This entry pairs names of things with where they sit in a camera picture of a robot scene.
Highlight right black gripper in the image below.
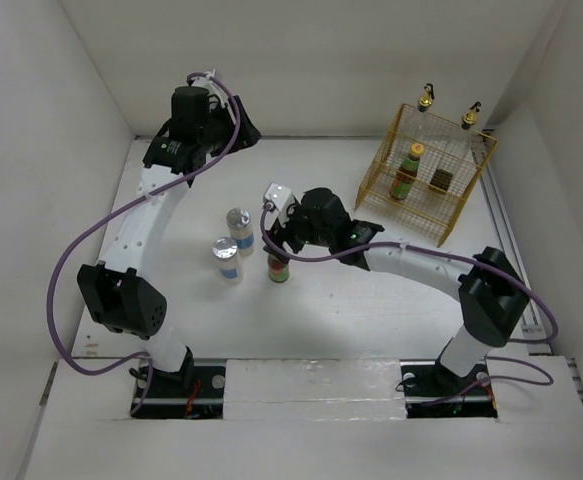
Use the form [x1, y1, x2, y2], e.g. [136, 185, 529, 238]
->
[263, 201, 334, 264]

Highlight red sauce bottle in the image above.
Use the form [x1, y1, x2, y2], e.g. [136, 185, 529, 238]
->
[389, 142, 425, 200]
[267, 253, 290, 283]

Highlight silver-lid spice jar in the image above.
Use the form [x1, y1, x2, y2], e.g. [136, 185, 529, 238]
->
[226, 207, 254, 257]
[212, 237, 243, 284]

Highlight glass oil bottle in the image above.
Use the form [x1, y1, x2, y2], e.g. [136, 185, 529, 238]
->
[436, 101, 482, 192]
[410, 83, 435, 143]

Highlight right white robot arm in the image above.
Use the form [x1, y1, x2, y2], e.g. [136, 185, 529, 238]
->
[262, 183, 529, 394]

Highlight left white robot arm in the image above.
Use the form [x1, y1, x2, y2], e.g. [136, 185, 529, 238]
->
[77, 77, 261, 397]

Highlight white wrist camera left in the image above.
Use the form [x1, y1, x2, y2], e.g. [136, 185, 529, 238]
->
[197, 69, 235, 118]

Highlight yellow wire rack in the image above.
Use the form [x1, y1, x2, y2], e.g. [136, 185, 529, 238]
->
[354, 103, 498, 246]

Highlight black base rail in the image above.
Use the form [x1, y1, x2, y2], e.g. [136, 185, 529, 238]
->
[130, 359, 498, 421]

